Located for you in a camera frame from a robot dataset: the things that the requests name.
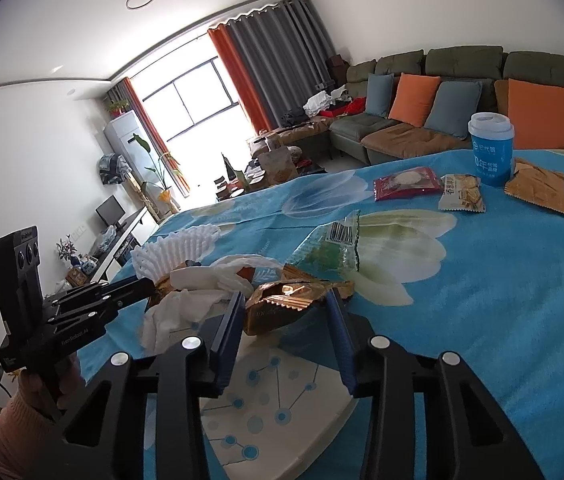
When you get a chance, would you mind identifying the white cracker packet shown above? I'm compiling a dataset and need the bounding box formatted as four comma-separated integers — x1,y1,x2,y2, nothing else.
438,173,486,214

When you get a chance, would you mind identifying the small plant in blue vase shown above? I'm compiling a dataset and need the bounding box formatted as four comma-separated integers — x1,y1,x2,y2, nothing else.
56,237,83,268

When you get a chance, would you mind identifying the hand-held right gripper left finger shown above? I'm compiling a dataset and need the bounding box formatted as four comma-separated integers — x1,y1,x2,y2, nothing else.
44,290,247,480

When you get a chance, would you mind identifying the blue paper cup white lid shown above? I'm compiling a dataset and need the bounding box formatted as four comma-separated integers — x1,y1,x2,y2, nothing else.
468,111,515,188

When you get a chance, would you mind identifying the dark brown bag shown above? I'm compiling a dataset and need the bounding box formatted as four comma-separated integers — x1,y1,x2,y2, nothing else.
325,54,350,88

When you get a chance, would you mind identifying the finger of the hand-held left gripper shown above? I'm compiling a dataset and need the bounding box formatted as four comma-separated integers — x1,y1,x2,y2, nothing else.
44,287,155,333
44,276,155,311

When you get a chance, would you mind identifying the small gold foil wrapper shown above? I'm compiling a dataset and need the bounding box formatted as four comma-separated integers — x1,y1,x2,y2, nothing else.
148,272,177,311

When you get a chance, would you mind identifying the large gold foil wrapper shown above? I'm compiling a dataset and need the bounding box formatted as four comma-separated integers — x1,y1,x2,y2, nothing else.
243,267,356,336

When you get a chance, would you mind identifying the green sofa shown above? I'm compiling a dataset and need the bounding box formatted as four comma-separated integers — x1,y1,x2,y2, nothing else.
249,45,564,166

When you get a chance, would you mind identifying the narrow grey curtain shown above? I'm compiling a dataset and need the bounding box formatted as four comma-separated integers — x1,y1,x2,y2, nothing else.
109,80,130,111

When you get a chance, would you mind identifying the white standing air conditioner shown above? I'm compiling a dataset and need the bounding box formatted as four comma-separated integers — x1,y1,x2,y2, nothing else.
103,110,163,211

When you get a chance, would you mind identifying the dark coffee table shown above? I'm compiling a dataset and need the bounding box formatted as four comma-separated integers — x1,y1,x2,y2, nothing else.
214,130,327,201

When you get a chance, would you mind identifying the wide orange curtain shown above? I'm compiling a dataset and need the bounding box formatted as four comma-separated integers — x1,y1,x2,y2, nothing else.
208,22,275,133

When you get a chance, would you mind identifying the orange-brown snack packet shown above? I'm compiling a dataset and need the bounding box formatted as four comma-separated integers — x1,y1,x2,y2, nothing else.
504,157,564,217

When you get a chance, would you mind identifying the narrow orange curtain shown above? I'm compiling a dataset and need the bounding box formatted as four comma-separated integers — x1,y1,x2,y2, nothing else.
124,77,190,193

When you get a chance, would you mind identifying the pile of clothes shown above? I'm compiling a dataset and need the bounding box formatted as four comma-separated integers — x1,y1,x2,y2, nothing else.
303,85,367,121

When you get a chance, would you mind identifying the white tv cabinet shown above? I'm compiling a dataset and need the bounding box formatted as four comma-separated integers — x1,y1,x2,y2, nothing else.
44,207,160,301

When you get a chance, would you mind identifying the white plastic bag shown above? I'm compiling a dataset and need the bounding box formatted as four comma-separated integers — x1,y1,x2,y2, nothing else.
169,254,283,295

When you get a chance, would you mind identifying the white tissue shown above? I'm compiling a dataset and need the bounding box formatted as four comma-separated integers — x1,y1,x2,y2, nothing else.
141,287,235,350

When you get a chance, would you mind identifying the clear plastic bag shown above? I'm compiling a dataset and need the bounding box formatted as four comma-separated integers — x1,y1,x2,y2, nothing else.
89,225,118,253

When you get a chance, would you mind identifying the person's left forearm pink sleeve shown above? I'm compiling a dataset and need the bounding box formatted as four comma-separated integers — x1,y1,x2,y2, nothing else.
0,392,65,480

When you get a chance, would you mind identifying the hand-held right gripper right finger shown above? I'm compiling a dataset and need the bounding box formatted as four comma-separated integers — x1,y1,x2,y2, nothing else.
326,290,545,480

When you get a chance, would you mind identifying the brown sofa seat pad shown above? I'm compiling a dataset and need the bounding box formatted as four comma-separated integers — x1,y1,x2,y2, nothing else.
361,122,472,161

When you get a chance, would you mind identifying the blue floral blanket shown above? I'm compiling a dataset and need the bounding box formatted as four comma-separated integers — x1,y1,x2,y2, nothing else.
97,147,564,480

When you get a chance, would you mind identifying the beige snack bag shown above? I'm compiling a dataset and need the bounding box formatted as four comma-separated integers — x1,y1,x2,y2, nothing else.
259,146,299,186

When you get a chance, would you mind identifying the orange cushion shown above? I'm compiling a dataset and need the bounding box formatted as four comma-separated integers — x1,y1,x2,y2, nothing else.
388,74,441,127
506,78,564,150

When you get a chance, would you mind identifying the red snack packet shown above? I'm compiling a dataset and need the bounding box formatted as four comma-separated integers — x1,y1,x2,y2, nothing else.
373,166,443,202

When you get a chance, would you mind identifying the blue patterned bag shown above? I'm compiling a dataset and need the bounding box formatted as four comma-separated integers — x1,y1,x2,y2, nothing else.
98,152,130,186

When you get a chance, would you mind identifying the person's left hand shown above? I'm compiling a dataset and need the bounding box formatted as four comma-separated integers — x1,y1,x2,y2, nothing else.
17,352,87,418

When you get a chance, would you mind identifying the white foam fruit net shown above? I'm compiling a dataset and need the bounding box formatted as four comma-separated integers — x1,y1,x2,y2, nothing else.
130,224,221,281

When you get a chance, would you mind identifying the large blue cushion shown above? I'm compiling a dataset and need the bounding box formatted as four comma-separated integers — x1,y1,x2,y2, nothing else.
424,80,483,141

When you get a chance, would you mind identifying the clear green plastic wrapper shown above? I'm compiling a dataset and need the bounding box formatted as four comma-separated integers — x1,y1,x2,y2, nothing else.
284,210,363,273

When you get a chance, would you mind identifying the wooden plant stand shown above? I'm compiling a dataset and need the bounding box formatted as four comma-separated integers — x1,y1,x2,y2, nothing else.
127,167,155,221

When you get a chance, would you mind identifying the tall green leafy plant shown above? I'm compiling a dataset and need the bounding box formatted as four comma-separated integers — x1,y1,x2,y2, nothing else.
129,132,183,201

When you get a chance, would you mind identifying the white board with blue dots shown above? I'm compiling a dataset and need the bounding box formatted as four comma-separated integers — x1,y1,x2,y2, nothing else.
197,337,363,480

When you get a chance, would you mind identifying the large window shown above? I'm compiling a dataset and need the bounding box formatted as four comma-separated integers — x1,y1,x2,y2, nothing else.
132,35,257,201

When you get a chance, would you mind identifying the small blue cushion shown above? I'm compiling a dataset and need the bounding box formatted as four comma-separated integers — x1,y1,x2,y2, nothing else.
366,73,395,118

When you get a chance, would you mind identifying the wide grey curtain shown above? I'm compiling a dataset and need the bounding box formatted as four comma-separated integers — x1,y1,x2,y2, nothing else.
227,0,335,126

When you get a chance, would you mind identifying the black monitor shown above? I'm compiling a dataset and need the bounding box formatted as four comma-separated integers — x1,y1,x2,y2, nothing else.
95,195,128,228

